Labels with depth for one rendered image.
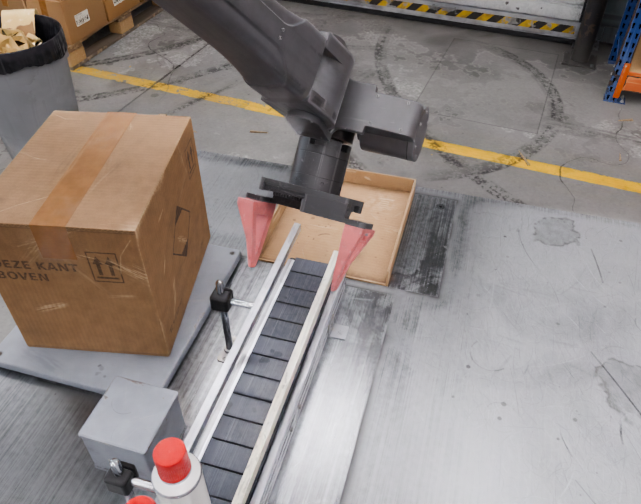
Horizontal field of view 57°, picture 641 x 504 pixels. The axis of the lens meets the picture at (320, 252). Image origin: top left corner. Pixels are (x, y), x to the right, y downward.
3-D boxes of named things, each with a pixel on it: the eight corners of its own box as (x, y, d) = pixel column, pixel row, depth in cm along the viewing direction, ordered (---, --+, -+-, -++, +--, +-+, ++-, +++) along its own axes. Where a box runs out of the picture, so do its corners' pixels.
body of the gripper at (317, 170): (347, 216, 60) (365, 144, 59) (255, 193, 62) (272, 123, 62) (360, 218, 66) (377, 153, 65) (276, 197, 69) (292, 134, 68)
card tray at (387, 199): (387, 286, 111) (389, 271, 108) (256, 260, 116) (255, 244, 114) (414, 193, 132) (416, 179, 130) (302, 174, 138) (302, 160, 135)
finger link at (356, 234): (345, 299, 60) (368, 209, 59) (280, 280, 62) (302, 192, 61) (359, 293, 66) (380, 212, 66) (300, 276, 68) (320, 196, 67)
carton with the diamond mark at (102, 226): (169, 357, 96) (134, 230, 78) (27, 347, 98) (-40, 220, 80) (211, 236, 119) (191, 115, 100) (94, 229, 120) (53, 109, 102)
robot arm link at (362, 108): (308, 27, 56) (280, 112, 55) (428, 47, 52) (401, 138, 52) (335, 83, 67) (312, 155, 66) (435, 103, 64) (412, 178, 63)
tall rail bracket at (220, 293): (259, 364, 98) (251, 295, 87) (218, 354, 99) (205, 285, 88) (266, 349, 100) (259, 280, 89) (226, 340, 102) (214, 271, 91)
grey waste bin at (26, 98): (57, 191, 271) (10, 62, 230) (-15, 170, 283) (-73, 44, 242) (115, 144, 300) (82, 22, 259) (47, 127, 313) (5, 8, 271)
